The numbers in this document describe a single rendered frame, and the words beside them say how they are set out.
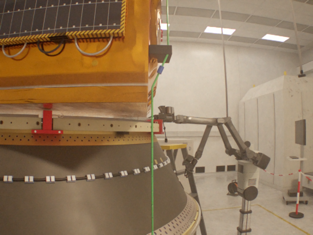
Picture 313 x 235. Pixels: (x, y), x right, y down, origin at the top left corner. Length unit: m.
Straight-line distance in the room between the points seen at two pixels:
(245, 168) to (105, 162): 1.58
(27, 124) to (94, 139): 0.30
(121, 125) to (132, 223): 0.43
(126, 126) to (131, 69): 0.46
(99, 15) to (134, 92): 0.25
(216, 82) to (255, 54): 2.36
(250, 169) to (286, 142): 4.49
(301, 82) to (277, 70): 3.63
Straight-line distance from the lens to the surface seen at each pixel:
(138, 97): 0.67
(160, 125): 1.45
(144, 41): 0.72
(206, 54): 9.76
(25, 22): 0.80
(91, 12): 0.73
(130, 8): 0.76
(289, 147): 6.83
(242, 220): 2.52
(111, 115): 1.09
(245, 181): 2.35
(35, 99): 0.75
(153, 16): 0.79
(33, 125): 0.94
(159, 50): 0.71
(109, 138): 1.07
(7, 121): 0.96
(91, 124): 0.98
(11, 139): 0.98
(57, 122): 0.94
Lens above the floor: 1.66
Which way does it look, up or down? 4 degrees up
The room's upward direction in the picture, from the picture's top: straight up
